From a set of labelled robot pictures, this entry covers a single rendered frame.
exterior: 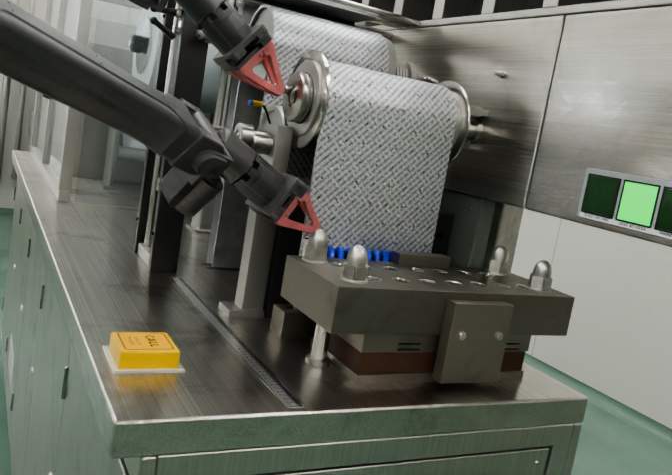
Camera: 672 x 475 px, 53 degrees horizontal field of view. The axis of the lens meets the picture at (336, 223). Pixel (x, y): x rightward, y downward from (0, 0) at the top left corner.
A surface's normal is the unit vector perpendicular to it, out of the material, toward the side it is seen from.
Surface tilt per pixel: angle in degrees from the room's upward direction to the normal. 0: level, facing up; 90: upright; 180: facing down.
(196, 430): 90
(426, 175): 90
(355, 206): 90
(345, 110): 90
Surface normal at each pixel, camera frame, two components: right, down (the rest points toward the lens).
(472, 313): 0.45, 0.20
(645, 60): -0.88, -0.08
